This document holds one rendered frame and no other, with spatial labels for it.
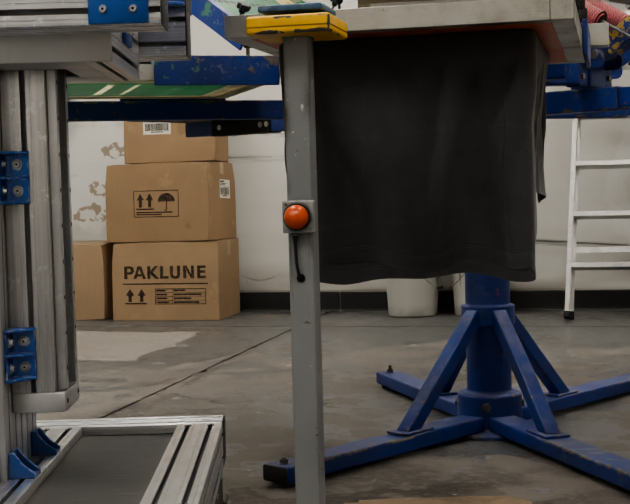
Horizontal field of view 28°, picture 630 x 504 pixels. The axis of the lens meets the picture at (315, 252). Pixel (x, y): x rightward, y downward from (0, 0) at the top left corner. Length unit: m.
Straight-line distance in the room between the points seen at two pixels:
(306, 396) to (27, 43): 0.70
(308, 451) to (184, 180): 4.79
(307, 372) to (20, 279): 0.52
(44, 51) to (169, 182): 4.72
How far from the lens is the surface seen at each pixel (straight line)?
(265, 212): 7.05
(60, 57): 2.02
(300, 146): 1.93
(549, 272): 6.81
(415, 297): 6.52
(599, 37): 2.89
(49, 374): 2.15
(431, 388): 3.33
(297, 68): 1.93
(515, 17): 2.08
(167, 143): 6.76
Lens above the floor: 0.70
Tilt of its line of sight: 3 degrees down
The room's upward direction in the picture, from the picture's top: 2 degrees counter-clockwise
